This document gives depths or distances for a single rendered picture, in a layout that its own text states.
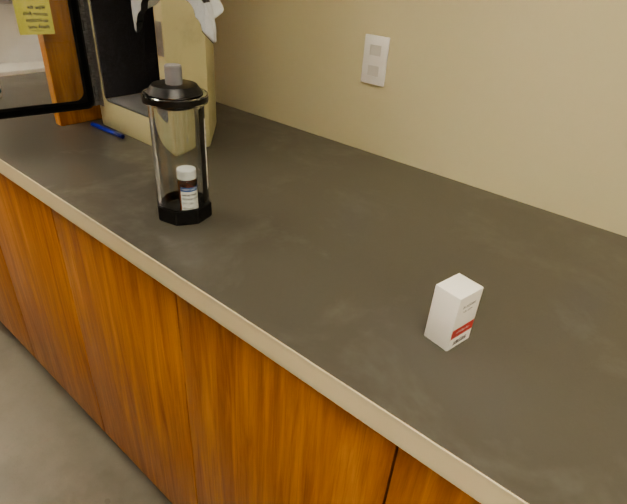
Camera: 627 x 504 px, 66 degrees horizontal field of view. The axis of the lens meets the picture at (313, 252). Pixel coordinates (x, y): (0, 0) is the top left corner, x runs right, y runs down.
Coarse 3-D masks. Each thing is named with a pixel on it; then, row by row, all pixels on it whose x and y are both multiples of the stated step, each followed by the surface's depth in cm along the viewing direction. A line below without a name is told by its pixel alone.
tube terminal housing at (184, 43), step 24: (168, 0) 101; (168, 24) 103; (192, 24) 107; (96, 48) 122; (168, 48) 105; (192, 48) 110; (192, 72) 112; (120, 96) 131; (120, 120) 127; (144, 120) 120; (216, 120) 141
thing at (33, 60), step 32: (0, 0) 107; (32, 0) 111; (64, 0) 115; (0, 32) 109; (32, 32) 113; (64, 32) 117; (0, 64) 112; (32, 64) 116; (64, 64) 120; (0, 96) 115; (32, 96) 119; (64, 96) 124
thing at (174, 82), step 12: (168, 72) 78; (180, 72) 79; (156, 84) 79; (168, 84) 79; (180, 84) 80; (192, 84) 81; (156, 96) 77; (168, 96) 77; (180, 96) 78; (192, 96) 79
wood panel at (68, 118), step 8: (64, 112) 130; (72, 112) 131; (80, 112) 133; (88, 112) 135; (96, 112) 136; (56, 120) 131; (64, 120) 131; (72, 120) 132; (80, 120) 134; (88, 120) 136
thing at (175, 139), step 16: (144, 96) 78; (160, 112) 78; (176, 112) 78; (192, 112) 80; (160, 128) 80; (176, 128) 80; (192, 128) 81; (160, 144) 81; (176, 144) 81; (192, 144) 82; (160, 160) 83; (176, 160) 82; (192, 160) 84; (160, 176) 85; (176, 176) 84; (192, 176) 85; (160, 192) 87; (176, 192) 86; (192, 192) 86; (176, 208) 87; (192, 208) 88
